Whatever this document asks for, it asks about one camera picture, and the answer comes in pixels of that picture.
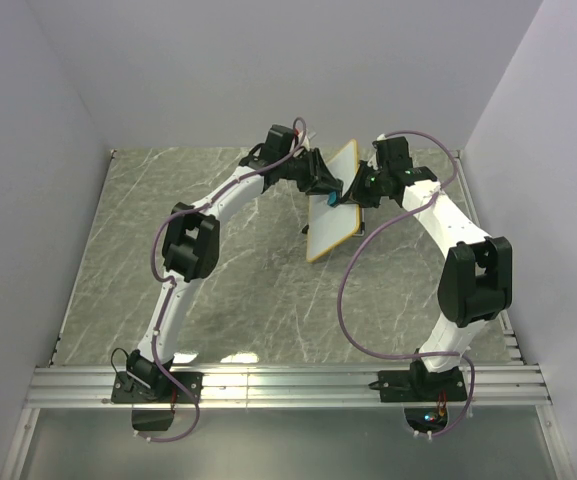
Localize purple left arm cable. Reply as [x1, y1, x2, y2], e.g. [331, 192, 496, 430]
[148, 117, 311, 443]

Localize yellow framed whiteboard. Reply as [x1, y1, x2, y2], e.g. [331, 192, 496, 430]
[306, 139, 361, 263]

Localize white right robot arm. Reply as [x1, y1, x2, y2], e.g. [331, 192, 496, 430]
[349, 162, 513, 401]

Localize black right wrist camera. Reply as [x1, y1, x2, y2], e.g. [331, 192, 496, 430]
[373, 137, 413, 173]

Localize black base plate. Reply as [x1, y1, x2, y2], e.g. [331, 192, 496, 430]
[369, 364, 468, 403]
[110, 371, 203, 404]

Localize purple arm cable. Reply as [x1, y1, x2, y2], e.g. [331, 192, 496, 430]
[148, 117, 311, 443]
[336, 129, 477, 439]

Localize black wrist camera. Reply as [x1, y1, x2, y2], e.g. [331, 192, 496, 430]
[259, 124, 295, 163]
[373, 137, 413, 173]

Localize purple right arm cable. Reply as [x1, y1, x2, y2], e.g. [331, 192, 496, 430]
[336, 129, 477, 439]

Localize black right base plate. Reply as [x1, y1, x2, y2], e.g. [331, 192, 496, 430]
[369, 364, 468, 403]

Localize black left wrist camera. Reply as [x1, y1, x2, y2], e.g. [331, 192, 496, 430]
[259, 124, 295, 163]

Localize blue whiteboard eraser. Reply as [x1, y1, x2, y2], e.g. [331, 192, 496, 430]
[327, 191, 342, 208]

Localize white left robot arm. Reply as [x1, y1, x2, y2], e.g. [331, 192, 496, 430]
[126, 145, 348, 402]

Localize aluminium mounting rail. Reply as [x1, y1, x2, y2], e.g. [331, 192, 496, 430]
[24, 363, 552, 409]

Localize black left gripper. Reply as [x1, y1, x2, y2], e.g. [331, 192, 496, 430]
[280, 150, 343, 198]

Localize metal wire easel stand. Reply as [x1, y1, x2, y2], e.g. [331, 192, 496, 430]
[301, 209, 366, 237]

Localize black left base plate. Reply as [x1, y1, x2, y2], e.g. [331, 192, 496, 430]
[110, 371, 203, 404]

